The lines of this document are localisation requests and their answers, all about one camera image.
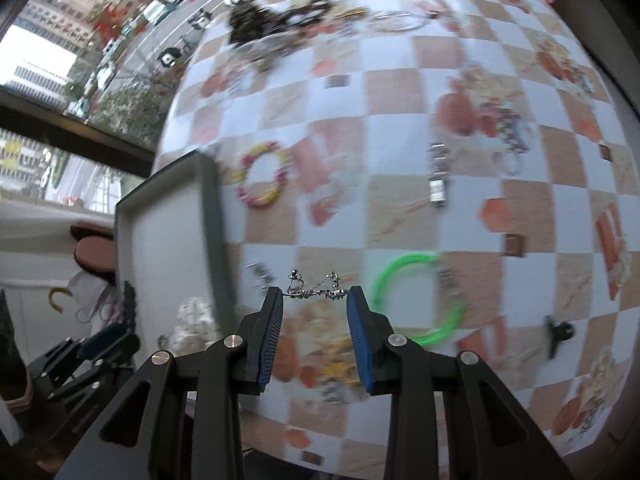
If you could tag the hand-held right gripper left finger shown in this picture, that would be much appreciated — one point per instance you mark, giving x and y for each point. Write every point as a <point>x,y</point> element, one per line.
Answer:
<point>265,345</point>

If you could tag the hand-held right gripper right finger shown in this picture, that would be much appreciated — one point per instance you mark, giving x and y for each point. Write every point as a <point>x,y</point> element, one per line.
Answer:
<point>361,345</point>

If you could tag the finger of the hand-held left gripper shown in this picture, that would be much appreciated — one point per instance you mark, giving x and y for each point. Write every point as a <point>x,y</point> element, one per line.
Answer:
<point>110,336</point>
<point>129,307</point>

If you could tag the grey-green jewelry box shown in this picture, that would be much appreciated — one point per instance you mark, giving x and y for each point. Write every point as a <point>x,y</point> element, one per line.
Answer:
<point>160,260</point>

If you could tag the black hair clip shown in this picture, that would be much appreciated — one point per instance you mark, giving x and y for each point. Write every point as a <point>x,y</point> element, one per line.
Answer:
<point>556,332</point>

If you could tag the brown slipper pink sole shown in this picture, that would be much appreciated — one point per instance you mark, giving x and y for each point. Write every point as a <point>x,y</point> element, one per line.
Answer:
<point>92,231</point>
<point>97,257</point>

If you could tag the white flower hair clip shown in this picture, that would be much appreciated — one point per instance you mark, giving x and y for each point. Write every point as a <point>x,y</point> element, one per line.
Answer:
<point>192,321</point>

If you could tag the yellow hook hanger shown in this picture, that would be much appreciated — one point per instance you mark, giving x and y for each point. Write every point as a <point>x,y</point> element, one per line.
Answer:
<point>57,296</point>

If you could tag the small silver clasp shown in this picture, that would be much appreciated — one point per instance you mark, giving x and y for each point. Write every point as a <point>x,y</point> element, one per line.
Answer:
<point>259,272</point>

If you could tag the checkered tablecloth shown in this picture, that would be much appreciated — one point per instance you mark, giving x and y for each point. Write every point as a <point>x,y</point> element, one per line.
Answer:
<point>385,210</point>

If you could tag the silver metal watch band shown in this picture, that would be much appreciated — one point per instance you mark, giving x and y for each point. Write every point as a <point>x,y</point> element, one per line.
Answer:
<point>438,177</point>

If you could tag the leopard print scrunchie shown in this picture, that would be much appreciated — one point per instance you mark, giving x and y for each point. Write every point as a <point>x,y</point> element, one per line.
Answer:
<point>255,20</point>

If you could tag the black window frame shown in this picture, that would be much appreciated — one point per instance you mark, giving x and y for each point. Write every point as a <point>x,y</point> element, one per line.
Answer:
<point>75,130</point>

